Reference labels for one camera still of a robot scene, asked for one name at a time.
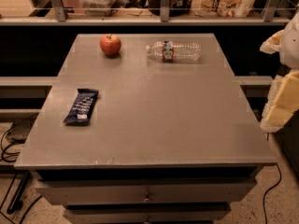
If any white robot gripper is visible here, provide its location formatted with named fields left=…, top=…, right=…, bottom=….
left=260, top=13, right=299, bottom=133

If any dark blue snack bar wrapper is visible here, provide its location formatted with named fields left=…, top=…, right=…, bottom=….
left=64, top=89, right=99, bottom=126

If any black cable right floor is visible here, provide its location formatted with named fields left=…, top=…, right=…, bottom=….
left=262, top=163, right=283, bottom=224

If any red apple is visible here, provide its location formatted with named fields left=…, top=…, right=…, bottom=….
left=100, top=34, right=121, bottom=56

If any black cables left floor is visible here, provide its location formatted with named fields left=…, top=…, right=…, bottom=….
left=0, top=114, right=43, bottom=224

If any clear plastic water bottle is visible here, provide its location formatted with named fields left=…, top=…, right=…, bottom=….
left=146, top=40, right=202, bottom=63

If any clear plastic container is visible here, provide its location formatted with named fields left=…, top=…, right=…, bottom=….
left=79, top=0, right=116, bottom=17

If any colourful snack bag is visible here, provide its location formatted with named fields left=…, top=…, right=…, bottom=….
left=195, top=0, right=255, bottom=18

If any grey drawer cabinet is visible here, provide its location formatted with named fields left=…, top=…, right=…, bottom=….
left=15, top=34, right=277, bottom=224

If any grey metal railing shelf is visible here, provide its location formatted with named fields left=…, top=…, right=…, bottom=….
left=0, top=0, right=298, bottom=26

